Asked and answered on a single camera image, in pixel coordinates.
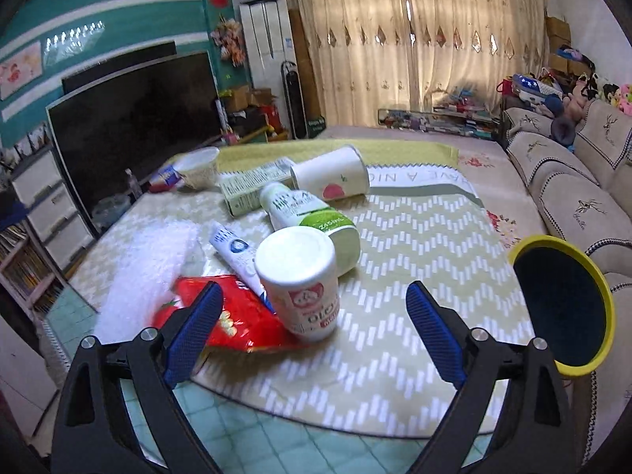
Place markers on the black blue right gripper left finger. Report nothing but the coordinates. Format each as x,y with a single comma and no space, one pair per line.
94,431

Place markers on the white paper cup red logo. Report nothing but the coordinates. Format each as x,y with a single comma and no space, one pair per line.
298,268

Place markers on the pale green printed carton box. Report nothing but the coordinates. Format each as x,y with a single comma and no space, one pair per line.
242,189

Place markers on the white green drink bottle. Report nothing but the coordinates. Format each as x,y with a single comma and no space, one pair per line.
289,208

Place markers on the white cup peach print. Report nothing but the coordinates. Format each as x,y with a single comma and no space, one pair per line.
334,175

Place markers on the yellow rimmed black trash bin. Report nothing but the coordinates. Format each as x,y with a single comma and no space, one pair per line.
569,302

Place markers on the red snack bag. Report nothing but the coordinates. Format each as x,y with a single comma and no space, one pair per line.
245,324

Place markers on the white blue toothpaste tube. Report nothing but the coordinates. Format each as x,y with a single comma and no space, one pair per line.
240,256

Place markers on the white drawer cabinet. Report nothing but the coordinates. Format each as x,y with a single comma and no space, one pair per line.
52,213

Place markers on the red blue small packet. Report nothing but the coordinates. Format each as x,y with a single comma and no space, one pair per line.
165,179

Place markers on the beige embroidered sofa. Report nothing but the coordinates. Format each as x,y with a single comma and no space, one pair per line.
584,197

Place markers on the floral pink floor mattress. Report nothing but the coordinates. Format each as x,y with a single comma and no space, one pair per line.
513,213

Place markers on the black flat television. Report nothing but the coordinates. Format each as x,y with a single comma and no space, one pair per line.
132,121

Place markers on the low shelf of books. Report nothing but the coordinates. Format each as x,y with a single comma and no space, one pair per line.
458,114

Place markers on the pile of plush toys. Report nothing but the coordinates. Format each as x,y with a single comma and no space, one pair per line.
554,103

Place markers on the black tower fan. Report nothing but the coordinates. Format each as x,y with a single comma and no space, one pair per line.
294,100

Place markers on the artificial flower bouquet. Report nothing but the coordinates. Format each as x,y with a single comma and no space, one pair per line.
228,36

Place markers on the white standing air conditioner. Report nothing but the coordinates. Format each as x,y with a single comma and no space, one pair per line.
269,43

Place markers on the stacked cardboard boxes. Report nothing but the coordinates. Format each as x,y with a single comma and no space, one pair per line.
560,47

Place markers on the cream patterned curtains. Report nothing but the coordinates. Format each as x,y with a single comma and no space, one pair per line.
406,54

